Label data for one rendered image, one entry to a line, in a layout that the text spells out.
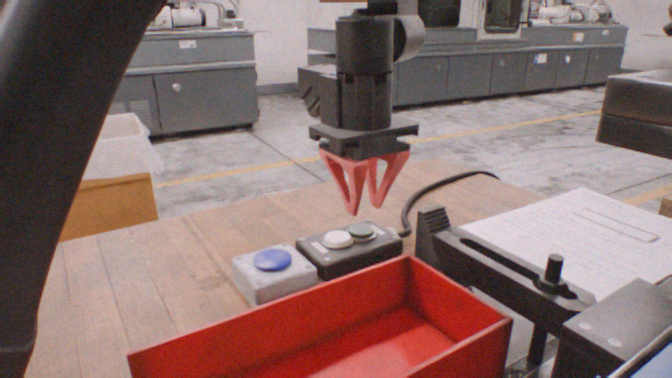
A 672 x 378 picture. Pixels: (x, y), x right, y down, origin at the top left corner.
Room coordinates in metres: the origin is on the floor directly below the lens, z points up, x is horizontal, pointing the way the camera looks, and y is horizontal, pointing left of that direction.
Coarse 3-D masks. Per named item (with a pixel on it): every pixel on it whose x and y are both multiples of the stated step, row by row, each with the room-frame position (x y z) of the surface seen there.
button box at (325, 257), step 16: (448, 176) 0.73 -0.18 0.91; (464, 176) 0.74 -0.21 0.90; (496, 176) 0.80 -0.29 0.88; (416, 192) 0.65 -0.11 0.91; (352, 224) 0.50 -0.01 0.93; (368, 224) 0.50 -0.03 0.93; (304, 240) 0.45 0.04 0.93; (320, 240) 0.45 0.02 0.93; (352, 240) 0.45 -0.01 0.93; (368, 240) 0.45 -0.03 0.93; (384, 240) 0.45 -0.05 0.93; (400, 240) 0.46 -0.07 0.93; (304, 256) 0.44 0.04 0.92; (320, 256) 0.42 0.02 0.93; (336, 256) 0.42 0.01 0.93; (352, 256) 0.42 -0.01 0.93; (368, 256) 0.43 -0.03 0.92; (384, 256) 0.44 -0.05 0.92; (320, 272) 0.41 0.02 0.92; (336, 272) 0.41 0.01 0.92
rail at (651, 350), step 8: (664, 336) 0.22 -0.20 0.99; (648, 344) 0.21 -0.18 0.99; (656, 344) 0.21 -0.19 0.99; (664, 344) 0.21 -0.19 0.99; (640, 352) 0.20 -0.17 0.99; (648, 352) 0.20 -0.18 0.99; (656, 352) 0.20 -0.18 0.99; (632, 360) 0.20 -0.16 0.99; (640, 360) 0.20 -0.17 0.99; (648, 360) 0.20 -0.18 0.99; (624, 368) 0.19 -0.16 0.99; (632, 368) 0.19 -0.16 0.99; (640, 368) 0.19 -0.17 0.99; (608, 376) 0.18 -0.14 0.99; (616, 376) 0.18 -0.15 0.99; (624, 376) 0.18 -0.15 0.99
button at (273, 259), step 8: (272, 248) 0.42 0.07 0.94; (280, 248) 0.43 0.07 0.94; (256, 256) 0.41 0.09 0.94; (264, 256) 0.41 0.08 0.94; (272, 256) 0.40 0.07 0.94; (280, 256) 0.41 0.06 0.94; (288, 256) 0.41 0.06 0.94; (256, 264) 0.39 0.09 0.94; (264, 264) 0.39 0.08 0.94; (272, 264) 0.39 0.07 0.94; (280, 264) 0.39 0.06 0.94; (288, 264) 0.40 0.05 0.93
